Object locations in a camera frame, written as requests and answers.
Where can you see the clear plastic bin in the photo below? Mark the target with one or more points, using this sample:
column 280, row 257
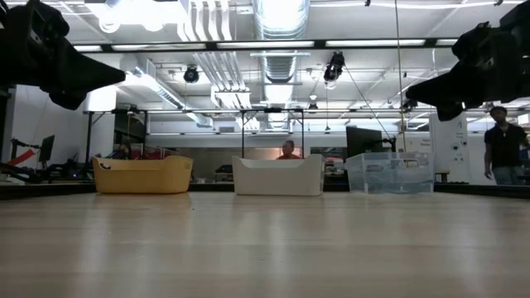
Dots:
column 389, row 174

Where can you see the large black monitor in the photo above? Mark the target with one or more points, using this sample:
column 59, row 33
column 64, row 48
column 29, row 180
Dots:
column 363, row 140

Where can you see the yellow plastic bin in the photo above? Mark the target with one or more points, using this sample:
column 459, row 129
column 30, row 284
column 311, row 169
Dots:
column 141, row 178

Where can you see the white plastic bin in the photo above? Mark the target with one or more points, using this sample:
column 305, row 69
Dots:
column 277, row 180

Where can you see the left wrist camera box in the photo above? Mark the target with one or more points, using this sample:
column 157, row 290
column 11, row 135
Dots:
column 47, row 20

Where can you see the black metal frame stand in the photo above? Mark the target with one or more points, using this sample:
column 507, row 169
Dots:
column 103, row 111

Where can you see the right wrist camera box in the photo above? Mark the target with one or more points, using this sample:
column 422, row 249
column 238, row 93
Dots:
column 472, row 41

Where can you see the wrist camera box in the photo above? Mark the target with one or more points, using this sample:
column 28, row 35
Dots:
column 472, row 41
column 47, row 20

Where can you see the black ceiling device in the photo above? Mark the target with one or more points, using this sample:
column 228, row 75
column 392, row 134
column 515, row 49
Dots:
column 191, row 74

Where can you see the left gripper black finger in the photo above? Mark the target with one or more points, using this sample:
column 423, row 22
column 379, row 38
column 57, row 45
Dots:
column 87, row 74

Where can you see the small black monitor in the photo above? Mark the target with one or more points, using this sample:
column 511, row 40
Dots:
column 46, row 148

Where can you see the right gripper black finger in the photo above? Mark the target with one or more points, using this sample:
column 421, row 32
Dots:
column 451, row 87

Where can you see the black rig-mounted camera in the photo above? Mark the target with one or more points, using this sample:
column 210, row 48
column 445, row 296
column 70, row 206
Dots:
column 336, row 62

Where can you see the silver ventilation duct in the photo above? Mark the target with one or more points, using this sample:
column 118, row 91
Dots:
column 281, row 66

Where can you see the person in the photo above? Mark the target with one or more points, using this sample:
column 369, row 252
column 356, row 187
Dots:
column 123, row 151
column 288, row 150
column 503, row 145

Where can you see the black aluminium rig frame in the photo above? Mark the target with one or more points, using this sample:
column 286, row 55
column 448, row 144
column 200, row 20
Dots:
column 213, row 187

